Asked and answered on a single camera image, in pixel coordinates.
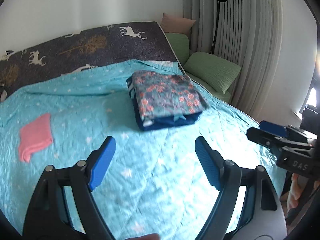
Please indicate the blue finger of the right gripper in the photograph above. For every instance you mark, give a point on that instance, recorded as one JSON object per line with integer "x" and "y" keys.
{"x": 273, "y": 129}
{"x": 263, "y": 138}

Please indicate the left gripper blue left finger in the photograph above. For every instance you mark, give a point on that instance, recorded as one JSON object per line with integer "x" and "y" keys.
{"x": 48, "y": 214}

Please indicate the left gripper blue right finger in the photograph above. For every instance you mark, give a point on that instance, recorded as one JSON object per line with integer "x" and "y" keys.
{"x": 261, "y": 216}

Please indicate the floral teal long-sleeve garment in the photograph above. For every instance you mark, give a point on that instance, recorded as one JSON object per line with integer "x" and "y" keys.
{"x": 164, "y": 96}

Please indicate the person's left hand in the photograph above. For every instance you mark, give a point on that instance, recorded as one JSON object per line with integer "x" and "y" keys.
{"x": 152, "y": 236}

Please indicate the teal star quilt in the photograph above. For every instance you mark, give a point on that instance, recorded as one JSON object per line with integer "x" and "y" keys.
{"x": 155, "y": 182}

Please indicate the navy star fleece blanket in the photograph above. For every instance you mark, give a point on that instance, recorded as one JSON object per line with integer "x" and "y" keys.
{"x": 158, "y": 123}

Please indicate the green pillow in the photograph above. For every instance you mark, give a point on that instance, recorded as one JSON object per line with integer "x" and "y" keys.
{"x": 219, "y": 73}

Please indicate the pink folded cloth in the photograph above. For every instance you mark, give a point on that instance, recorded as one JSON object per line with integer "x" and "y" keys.
{"x": 34, "y": 137}

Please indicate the grey pleated curtain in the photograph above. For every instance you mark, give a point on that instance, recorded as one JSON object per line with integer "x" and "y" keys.
{"x": 249, "y": 35}

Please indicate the green cushion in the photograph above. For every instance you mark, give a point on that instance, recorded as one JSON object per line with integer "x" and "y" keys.
{"x": 180, "y": 45}

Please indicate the pink pillow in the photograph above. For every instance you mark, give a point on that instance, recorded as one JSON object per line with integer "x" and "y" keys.
{"x": 172, "y": 24}

